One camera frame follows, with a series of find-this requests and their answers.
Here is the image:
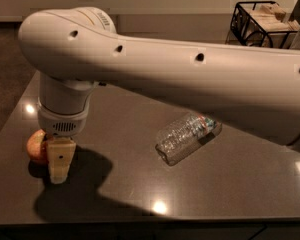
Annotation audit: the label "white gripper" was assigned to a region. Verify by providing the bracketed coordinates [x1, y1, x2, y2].
[38, 103, 89, 184]

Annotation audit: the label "red yellow apple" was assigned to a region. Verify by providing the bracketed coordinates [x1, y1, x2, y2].
[26, 129, 51, 165]

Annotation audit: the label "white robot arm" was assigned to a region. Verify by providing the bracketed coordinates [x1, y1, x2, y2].
[18, 7, 300, 184]

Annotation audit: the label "clear plastic water bottle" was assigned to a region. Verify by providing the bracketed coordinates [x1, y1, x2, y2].
[155, 112, 222, 166]

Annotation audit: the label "wooden blocks in basket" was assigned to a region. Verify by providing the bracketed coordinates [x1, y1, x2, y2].
[244, 3, 300, 48]

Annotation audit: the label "black wire basket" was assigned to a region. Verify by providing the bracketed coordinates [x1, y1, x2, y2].
[230, 1, 300, 49]

